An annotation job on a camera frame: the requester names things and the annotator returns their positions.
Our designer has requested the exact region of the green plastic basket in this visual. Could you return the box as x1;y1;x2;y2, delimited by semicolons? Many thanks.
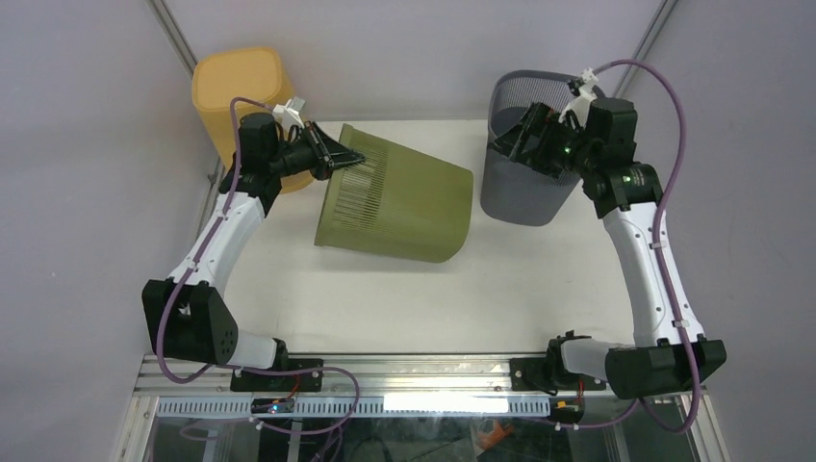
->
314;124;474;264

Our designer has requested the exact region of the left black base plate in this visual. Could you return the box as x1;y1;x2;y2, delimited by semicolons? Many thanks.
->
229;342;324;393

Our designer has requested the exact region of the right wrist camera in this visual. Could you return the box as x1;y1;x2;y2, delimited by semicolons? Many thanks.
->
559;67;599;127

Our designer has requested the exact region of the aluminium corner post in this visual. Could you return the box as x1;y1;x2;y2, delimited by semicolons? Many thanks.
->
146;0;198;77
614;0;679;97

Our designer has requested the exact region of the left aluminium corner post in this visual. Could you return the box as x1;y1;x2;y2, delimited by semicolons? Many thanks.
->
146;0;198;77

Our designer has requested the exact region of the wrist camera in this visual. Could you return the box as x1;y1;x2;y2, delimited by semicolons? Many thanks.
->
559;67;599;127
272;96;306;131

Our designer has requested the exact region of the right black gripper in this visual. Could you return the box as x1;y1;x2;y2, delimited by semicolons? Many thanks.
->
486;101;599;179

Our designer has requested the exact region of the aluminium front rail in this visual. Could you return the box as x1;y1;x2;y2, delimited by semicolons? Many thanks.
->
130;352;709;399

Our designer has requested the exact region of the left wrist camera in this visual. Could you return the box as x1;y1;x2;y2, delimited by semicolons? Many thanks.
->
272;96;306;131

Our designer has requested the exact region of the yellow plastic basket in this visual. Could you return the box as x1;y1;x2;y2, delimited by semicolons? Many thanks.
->
191;46;295;169

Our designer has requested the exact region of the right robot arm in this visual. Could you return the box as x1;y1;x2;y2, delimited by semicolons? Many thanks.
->
489;97;727;399

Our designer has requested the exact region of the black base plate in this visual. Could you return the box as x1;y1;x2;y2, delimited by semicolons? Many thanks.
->
229;342;324;393
508;331;606;396

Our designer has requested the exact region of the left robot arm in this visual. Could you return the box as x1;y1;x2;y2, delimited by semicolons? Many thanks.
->
141;113;366;391

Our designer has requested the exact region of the white slotted cable duct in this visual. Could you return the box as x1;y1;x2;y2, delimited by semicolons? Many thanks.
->
156;392;550;419

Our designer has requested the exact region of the right aluminium corner post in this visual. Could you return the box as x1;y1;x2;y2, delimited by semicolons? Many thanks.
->
614;0;679;97

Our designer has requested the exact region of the grey plastic basket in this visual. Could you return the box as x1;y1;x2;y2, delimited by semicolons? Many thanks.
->
480;69;604;226

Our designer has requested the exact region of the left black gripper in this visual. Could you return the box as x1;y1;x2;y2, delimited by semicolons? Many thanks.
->
268;120;366;182

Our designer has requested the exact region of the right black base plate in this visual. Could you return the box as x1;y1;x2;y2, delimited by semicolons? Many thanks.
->
508;331;606;396

